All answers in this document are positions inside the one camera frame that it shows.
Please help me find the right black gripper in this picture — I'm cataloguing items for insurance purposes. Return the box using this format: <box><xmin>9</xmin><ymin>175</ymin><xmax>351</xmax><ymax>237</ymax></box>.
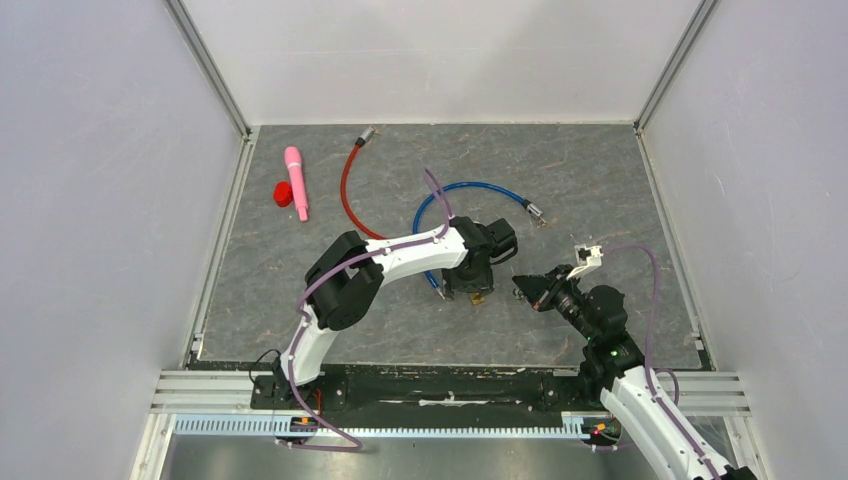
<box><xmin>512</xmin><ymin>264</ymin><xmax>597</xmax><ymax>342</ymax></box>

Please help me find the blue cable lock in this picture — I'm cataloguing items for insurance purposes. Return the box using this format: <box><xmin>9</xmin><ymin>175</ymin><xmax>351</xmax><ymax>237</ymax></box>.
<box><xmin>411</xmin><ymin>181</ymin><xmax>546</xmax><ymax>301</ymax></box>

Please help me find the red cable lock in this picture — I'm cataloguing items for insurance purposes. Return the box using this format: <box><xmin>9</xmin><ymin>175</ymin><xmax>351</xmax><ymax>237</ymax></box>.
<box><xmin>340</xmin><ymin>125</ymin><xmax>389</xmax><ymax>241</ymax></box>

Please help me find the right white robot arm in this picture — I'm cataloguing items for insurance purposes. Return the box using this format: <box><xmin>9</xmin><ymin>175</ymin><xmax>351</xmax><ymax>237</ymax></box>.
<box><xmin>512</xmin><ymin>265</ymin><xmax>756</xmax><ymax>479</ymax></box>

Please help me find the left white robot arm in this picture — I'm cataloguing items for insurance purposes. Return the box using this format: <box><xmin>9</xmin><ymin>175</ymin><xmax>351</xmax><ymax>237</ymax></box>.
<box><xmin>272</xmin><ymin>216</ymin><xmax>518</xmax><ymax>408</ymax></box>

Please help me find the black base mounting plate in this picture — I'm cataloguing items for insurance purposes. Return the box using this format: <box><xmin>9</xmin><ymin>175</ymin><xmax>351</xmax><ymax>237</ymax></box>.
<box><xmin>248</xmin><ymin>359</ymin><xmax>603</xmax><ymax>428</ymax></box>

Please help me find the red round cap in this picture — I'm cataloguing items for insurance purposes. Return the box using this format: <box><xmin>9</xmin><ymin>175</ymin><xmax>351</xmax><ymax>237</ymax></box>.
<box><xmin>272</xmin><ymin>181</ymin><xmax>294</xmax><ymax>208</ymax></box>

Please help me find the pink cylindrical tube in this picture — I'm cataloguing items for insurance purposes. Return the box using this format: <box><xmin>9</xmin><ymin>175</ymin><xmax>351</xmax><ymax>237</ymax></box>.
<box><xmin>284</xmin><ymin>146</ymin><xmax>309</xmax><ymax>222</ymax></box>

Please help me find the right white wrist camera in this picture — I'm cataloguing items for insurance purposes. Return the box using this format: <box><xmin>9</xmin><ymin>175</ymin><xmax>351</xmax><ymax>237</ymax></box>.
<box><xmin>567</xmin><ymin>244</ymin><xmax>603</xmax><ymax>279</ymax></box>

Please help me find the blue slotted cable duct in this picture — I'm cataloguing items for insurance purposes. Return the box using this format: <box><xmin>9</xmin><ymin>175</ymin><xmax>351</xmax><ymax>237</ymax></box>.
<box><xmin>174</xmin><ymin>414</ymin><xmax>590</xmax><ymax>440</ymax></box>

